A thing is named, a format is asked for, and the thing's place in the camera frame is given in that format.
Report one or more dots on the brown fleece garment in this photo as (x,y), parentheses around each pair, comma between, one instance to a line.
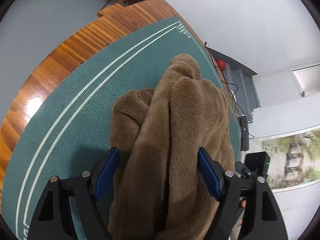
(158,192)

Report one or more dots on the landscape scroll painting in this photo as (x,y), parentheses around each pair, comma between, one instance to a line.
(294,160)

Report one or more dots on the red ball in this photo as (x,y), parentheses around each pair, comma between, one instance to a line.
(221,64)

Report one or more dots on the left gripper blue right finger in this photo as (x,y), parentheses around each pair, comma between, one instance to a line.
(212,174)

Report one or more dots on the green table mat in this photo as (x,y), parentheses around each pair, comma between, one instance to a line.
(69,131)

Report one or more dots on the person's right hand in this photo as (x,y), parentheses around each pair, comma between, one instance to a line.
(242,205)

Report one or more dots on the black power strip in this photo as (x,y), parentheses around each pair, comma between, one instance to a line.
(244,134)

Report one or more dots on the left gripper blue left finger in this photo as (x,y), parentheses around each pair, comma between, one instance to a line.
(103,172)

